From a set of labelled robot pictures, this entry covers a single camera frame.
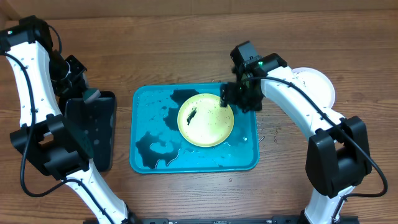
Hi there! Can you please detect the green grey sponge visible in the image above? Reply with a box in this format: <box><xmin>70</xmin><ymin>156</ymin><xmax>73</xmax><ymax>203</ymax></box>
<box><xmin>83</xmin><ymin>88</ymin><xmax>101</xmax><ymax>104</ymax></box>

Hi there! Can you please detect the pink white plate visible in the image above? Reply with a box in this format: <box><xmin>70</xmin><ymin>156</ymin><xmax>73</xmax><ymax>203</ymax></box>
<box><xmin>292</xmin><ymin>67</ymin><xmax>335</xmax><ymax>108</ymax></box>

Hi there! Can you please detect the teal plastic tray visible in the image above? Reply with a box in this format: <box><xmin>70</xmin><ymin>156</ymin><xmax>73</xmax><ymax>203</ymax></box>
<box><xmin>129</xmin><ymin>83</ymin><xmax>260</xmax><ymax>174</ymax></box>

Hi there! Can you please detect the black water tray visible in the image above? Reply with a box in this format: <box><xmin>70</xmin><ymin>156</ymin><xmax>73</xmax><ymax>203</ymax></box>
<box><xmin>65</xmin><ymin>91</ymin><xmax>117</xmax><ymax>172</ymax></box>

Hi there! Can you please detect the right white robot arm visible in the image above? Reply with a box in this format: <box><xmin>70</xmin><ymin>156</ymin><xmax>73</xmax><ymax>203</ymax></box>
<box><xmin>221</xmin><ymin>49</ymin><xmax>374</xmax><ymax>223</ymax></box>

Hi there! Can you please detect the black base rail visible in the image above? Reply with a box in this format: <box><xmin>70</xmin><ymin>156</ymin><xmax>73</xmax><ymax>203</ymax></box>
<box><xmin>83</xmin><ymin>214</ymin><xmax>361</xmax><ymax>224</ymax></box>

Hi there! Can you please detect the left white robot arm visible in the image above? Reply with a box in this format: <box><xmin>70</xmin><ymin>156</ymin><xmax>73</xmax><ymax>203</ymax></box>
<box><xmin>1</xmin><ymin>16</ymin><xmax>138</xmax><ymax>223</ymax></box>

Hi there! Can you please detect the yellow plate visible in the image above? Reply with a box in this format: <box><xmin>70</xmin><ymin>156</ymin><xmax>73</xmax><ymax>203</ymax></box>
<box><xmin>177</xmin><ymin>93</ymin><xmax>234</xmax><ymax>147</ymax></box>

